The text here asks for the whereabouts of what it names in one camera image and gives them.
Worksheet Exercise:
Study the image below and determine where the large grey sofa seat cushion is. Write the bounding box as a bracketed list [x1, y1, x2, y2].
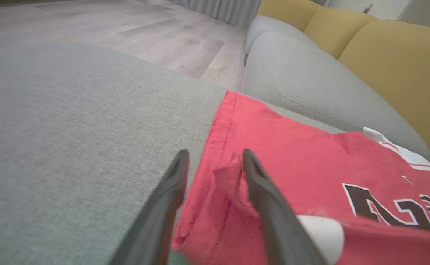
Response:
[0, 43, 344, 265]

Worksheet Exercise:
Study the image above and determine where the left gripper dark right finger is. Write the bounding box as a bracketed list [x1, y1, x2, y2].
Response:
[242, 148, 328, 265]

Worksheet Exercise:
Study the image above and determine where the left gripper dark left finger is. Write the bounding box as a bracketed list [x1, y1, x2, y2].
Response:
[108, 149, 190, 265]

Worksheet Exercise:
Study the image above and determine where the red and white jersey top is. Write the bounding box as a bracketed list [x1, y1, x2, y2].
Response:
[172, 90, 430, 265]

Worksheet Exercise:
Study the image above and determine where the grey curtain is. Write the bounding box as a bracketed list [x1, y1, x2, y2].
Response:
[171, 0, 262, 29]

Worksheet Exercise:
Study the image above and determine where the white door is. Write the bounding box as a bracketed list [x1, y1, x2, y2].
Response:
[325, 0, 414, 21]

